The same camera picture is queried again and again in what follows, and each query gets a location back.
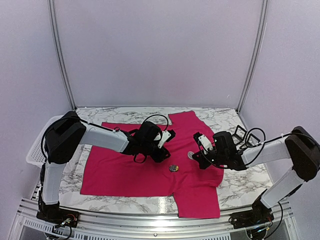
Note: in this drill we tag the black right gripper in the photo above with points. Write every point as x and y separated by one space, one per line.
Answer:
203 164

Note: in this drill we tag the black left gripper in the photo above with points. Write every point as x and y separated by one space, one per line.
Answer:
161 156

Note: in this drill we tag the gold brooch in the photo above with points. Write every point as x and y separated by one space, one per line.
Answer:
190 154

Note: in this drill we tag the round silver blue brooch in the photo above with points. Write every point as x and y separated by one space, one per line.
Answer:
173 168

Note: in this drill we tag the magenta t-shirt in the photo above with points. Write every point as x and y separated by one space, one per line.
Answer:
112 174

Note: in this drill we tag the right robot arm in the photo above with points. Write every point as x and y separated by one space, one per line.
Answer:
239 152

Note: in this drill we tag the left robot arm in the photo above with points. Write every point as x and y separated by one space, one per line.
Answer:
60 141

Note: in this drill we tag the black hexagonal brooch display case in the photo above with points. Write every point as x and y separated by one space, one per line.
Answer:
242 139

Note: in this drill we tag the white plastic perforated basket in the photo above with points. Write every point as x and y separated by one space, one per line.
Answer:
35 156

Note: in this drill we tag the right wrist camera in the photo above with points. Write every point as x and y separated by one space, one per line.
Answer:
203 142

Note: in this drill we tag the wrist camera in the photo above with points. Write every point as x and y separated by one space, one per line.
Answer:
203 142
164 137

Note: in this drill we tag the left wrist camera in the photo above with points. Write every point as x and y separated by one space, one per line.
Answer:
164 137

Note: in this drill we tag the right aluminium frame post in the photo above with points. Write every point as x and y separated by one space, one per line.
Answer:
261 28

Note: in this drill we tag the aluminium frame post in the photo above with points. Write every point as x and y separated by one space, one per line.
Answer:
261 28
59 53

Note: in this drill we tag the aluminium front rail base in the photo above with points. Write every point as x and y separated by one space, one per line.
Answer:
93 225

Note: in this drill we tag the left aluminium frame post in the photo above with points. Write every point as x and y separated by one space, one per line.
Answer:
59 53

